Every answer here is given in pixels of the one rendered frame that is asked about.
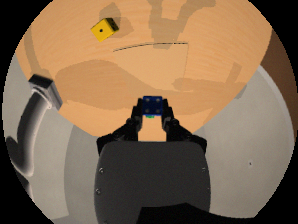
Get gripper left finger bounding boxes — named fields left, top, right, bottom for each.
left=97, top=98, right=143, bottom=156

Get yellow die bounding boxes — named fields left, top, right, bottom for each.
left=91, top=18, right=119, bottom=42

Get blue die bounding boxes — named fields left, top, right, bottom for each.
left=142, top=96, right=163, bottom=116

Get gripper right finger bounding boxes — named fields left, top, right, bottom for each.
left=161, top=98, right=207, bottom=154

